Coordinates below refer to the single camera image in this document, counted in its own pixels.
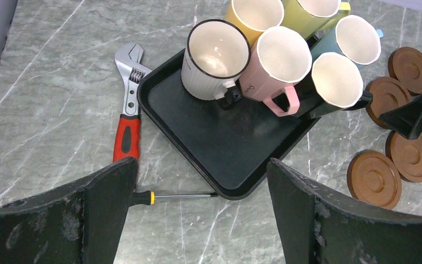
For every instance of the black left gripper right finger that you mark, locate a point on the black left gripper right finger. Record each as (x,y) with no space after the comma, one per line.
(318,224)

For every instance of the blue mug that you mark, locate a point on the blue mug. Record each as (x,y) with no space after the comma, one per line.
(352,37)

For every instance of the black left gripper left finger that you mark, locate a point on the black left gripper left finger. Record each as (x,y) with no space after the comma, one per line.
(78,222)

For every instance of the brown wooden coaster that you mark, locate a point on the brown wooden coaster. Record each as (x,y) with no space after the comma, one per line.
(388,94)
(373,178)
(406,155)
(405,65)

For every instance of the yellow mug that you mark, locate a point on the yellow mug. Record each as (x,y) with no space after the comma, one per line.
(253,17)

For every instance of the black plastic tray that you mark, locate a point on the black plastic tray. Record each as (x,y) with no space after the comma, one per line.
(230,149)

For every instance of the green mug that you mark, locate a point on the green mug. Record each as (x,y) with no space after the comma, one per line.
(310,16)

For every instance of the black yellow screwdriver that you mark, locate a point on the black yellow screwdriver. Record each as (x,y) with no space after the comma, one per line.
(149,197)

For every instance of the white ribbed mug black handle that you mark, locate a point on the white ribbed mug black handle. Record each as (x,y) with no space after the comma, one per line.
(216,55)

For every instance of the pink mug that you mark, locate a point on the pink mug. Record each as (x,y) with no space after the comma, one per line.
(280,59)

